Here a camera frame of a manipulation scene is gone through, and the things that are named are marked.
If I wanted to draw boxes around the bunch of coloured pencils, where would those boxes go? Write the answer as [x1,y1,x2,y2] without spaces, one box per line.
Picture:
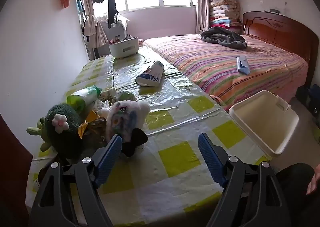
[109,33,137,43]

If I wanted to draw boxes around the dark bags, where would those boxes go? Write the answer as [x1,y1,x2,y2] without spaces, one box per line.
[296,84,320,117]

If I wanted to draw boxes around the crumpled green and white wrapper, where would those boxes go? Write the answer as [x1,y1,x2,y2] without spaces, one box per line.
[112,90,138,103]

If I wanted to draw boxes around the white round container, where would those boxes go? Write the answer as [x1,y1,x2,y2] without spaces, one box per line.
[109,37,140,58]

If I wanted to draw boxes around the gold foil wrapper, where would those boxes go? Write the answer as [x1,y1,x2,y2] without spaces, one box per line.
[77,110,108,140]

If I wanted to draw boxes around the yellow checkered plastic tablecloth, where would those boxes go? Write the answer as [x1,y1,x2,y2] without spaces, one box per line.
[26,46,273,227]

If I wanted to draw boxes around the green and white plastic bag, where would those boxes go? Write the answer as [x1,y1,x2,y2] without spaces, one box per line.
[66,85,103,115]

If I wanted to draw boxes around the grey blanket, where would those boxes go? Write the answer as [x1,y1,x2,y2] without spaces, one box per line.
[200,26,247,49]

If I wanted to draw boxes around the wooden headboard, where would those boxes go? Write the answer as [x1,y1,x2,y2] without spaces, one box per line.
[242,11,320,87]

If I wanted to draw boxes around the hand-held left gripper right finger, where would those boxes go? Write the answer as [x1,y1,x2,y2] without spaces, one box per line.
[198,132,292,227]

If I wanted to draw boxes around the white appliance with cover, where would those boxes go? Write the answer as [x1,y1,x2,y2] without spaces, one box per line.
[100,14,129,42]

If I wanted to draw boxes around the green plush toy with flower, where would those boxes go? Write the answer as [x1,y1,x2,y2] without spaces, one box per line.
[26,103,84,160]

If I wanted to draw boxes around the white fluffy plush toy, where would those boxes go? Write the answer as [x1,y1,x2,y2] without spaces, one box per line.
[100,100,150,157]

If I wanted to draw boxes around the person's black pants leg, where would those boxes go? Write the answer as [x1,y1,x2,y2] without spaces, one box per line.
[275,163,320,227]

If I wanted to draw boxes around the dark wooden door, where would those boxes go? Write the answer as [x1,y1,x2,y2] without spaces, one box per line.
[0,114,33,227]

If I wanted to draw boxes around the bed with striped sheet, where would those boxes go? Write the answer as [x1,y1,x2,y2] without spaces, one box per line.
[142,34,309,112]

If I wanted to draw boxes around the person's right hand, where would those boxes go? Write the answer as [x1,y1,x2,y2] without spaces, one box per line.
[307,164,320,195]

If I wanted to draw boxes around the cream plastic trash bin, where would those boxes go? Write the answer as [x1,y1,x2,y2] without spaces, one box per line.
[229,90,300,155]

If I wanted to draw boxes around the stack of folded quilts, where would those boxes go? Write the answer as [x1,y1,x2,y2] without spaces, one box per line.
[209,0,242,34]

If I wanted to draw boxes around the black hanging garment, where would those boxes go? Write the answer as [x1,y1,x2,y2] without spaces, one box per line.
[107,0,120,29]

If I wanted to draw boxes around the blue and white flat box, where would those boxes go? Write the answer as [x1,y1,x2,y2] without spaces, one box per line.
[236,55,251,75]

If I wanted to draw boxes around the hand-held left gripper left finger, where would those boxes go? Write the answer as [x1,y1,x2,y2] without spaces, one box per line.
[30,134,123,227]

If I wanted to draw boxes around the white and blue carton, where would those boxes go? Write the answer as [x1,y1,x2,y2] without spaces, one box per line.
[135,60,165,88]

